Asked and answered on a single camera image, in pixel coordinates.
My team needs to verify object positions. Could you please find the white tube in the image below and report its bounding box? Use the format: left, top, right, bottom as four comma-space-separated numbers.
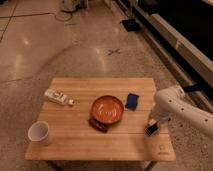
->
44, 89, 74, 106

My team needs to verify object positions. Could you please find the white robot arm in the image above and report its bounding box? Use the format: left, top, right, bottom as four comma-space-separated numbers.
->
150, 86, 213, 140

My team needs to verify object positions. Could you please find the orange bowl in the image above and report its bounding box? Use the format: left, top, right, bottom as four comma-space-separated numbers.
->
90, 95, 124, 125

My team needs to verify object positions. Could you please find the wooden folding table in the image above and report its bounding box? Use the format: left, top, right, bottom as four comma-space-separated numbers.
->
25, 78, 176, 162

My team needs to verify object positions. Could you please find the blue sponge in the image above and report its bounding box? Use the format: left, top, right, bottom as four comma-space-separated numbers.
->
125, 93, 139, 110

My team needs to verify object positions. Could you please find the black red white eraser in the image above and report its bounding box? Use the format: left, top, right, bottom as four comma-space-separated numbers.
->
145, 121, 158, 136

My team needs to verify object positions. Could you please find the floor cable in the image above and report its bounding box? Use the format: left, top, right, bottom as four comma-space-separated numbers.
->
53, 9, 78, 26

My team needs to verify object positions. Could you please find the black floor plate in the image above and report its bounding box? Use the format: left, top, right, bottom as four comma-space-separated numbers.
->
121, 19, 140, 32

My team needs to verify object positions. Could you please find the white ceramic cup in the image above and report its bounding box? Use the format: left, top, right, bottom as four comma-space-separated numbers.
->
28, 121, 52, 145

